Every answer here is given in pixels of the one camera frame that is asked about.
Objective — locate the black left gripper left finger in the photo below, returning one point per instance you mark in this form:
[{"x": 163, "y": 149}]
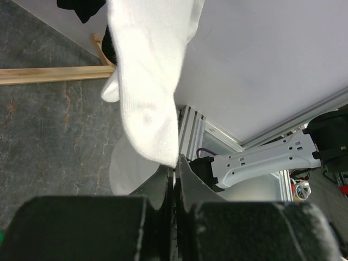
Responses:
[{"x": 132, "y": 227}]

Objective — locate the wooden hanger rack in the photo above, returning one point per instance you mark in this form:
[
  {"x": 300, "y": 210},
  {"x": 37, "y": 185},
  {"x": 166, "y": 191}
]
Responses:
[{"x": 60, "y": 74}]

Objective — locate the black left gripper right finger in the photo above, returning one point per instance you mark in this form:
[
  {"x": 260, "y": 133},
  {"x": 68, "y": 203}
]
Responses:
[{"x": 211, "y": 228}]

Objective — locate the black white-striped sock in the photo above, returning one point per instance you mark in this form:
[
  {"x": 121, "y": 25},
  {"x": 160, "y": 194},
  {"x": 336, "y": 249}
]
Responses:
[
  {"x": 84, "y": 9},
  {"x": 107, "y": 47}
]

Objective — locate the white black-striped sock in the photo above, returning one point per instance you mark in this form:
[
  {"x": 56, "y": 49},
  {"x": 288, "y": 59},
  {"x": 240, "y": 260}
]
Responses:
[
  {"x": 111, "y": 90},
  {"x": 150, "y": 40}
]

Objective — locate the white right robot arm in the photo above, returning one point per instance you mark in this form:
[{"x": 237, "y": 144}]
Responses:
[{"x": 322, "y": 143}]

